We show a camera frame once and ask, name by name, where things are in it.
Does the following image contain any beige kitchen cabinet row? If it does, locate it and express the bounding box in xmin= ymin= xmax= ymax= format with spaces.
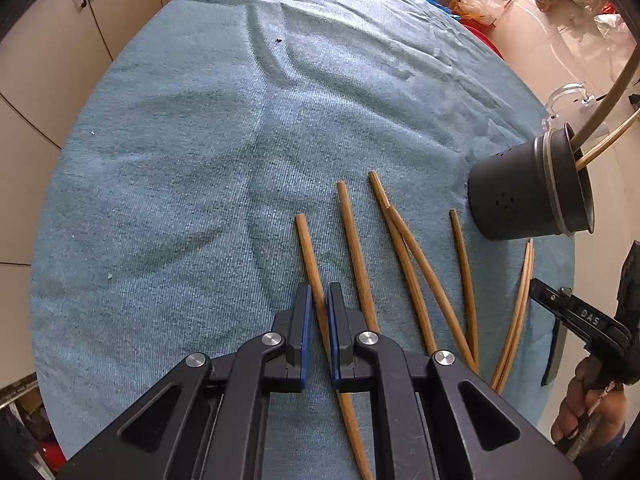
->
xmin=0 ymin=0 xmax=241 ymax=391

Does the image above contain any clear plastic bag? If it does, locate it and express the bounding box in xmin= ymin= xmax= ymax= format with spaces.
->
xmin=592 ymin=12 xmax=637 ymax=49

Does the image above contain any person's right hand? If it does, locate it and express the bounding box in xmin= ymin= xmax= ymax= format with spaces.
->
xmin=550 ymin=354 xmax=627 ymax=457

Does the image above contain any orange plastic bag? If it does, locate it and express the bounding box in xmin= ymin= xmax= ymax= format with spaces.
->
xmin=448 ymin=0 xmax=509 ymax=27

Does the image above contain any dark grey utensil cup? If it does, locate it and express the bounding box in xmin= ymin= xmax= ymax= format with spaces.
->
xmin=467 ymin=122 xmax=597 ymax=241

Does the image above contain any blue towel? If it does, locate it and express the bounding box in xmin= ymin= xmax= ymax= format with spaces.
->
xmin=30 ymin=0 xmax=576 ymax=480

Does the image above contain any glass pitcher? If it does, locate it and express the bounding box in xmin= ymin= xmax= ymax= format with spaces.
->
xmin=541 ymin=82 xmax=602 ymax=132

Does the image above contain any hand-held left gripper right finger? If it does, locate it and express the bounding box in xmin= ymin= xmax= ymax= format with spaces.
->
xmin=327 ymin=282 xmax=583 ymax=480

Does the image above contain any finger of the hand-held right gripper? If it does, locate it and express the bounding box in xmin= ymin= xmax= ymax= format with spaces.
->
xmin=529 ymin=278 xmax=633 ymax=362

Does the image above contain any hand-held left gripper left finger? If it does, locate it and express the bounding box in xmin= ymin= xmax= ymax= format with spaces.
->
xmin=55 ymin=283 xmax=314 ymax=480

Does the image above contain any red basin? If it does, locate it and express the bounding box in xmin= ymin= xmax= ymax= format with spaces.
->
xmin=457 ymin=19 xmax=503 ymax=58

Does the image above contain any bunch of wooden chopsticks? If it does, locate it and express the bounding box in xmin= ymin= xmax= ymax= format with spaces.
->
xmin=336 ymin=170 xmax=536 ymax=393

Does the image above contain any wooden chopstick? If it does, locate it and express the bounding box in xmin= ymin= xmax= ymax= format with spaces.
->
xmin=570 ymin=50 xmax=640 ymax=147
xmin=576 ymin=109 xmax=640 ymax=171
xmin=294 ymin=213 xmax=373 ymax=480

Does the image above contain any black phone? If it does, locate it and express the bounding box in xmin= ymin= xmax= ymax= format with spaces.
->
xmin=541 ymin=319 xmax=567 ymax=387

